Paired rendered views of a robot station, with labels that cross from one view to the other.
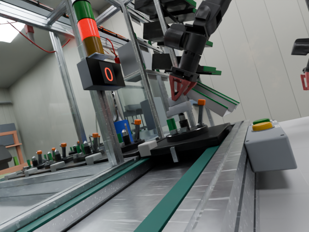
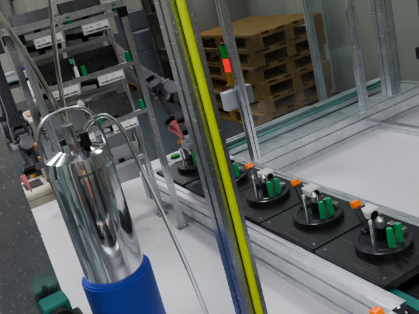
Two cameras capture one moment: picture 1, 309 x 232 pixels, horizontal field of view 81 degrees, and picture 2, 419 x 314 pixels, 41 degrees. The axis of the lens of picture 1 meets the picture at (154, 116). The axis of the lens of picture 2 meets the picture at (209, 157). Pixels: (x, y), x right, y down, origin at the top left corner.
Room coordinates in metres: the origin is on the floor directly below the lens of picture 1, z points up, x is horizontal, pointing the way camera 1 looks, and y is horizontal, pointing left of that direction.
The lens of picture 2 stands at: (2.29, 1.16, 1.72)
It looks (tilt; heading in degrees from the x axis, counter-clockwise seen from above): 19 degrees down; 215
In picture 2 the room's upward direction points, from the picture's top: 14 degrees counter-clockwise
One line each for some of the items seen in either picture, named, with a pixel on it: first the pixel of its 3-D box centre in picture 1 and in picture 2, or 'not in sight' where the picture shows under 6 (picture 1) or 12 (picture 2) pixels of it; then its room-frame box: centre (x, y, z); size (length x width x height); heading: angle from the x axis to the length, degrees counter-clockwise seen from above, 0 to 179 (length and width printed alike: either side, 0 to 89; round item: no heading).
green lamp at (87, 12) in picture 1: (84, 14); (227, 50); (0.49, 0.11, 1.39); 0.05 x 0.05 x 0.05
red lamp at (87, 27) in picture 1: (88, 31); (230, 63); (0.49, 0.11, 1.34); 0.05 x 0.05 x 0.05
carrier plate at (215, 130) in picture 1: (188, 138); (196, 168); (0.60, -0.09, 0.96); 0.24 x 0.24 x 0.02; 60
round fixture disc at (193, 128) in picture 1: (186, 133); (194, 164); (0.60, -0.09, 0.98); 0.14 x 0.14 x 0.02
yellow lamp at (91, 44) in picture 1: (94, 49); (232, 76); (0.49, 0.11, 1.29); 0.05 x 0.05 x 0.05
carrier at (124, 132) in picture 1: (126, 138); (226, 169); (0.73, 0.13, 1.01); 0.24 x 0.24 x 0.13; 60
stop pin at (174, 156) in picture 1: (174, 154); not in sight; (0.49, -0.02, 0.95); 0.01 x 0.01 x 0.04; 60
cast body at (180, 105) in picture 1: (175, 103); (189, 139); (0.60, -0.08, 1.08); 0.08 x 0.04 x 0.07; 60
